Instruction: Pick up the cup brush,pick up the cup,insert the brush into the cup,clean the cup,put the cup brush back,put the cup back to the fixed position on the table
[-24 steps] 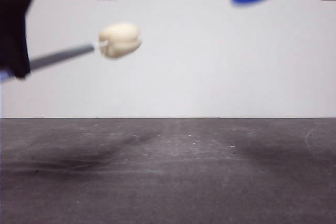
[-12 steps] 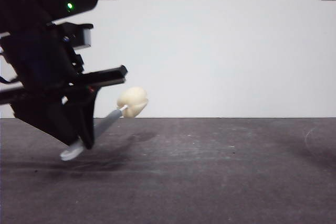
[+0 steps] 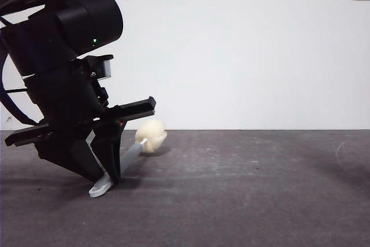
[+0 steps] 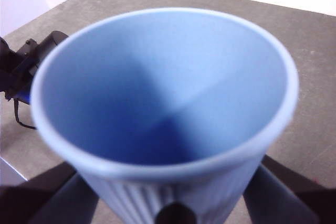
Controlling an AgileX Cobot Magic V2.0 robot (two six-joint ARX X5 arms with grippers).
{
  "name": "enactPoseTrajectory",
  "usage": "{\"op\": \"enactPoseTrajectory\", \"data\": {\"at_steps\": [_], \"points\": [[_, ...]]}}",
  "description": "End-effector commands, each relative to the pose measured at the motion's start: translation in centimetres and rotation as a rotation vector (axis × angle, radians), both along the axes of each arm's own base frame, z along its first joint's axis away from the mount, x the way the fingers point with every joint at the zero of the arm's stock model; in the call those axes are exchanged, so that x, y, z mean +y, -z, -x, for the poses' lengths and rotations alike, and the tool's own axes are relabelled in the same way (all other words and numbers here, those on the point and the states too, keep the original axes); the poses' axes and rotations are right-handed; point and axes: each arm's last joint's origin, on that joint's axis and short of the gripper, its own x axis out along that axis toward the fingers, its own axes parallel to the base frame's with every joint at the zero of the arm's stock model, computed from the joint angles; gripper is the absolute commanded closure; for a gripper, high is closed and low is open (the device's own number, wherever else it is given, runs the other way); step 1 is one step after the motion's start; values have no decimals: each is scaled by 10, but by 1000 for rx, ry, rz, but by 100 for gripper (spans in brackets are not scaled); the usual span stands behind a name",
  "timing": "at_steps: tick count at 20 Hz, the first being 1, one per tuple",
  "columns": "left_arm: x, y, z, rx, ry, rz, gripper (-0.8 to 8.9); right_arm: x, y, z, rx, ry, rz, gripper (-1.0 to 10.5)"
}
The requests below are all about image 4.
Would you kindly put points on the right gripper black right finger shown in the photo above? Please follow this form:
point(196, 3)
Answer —
point(288, 203)

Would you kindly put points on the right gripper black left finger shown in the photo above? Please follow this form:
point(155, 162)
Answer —
point(39, 203)

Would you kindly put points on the blue ribbed plastic cup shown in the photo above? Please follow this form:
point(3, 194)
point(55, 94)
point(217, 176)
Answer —
point(157, 77)

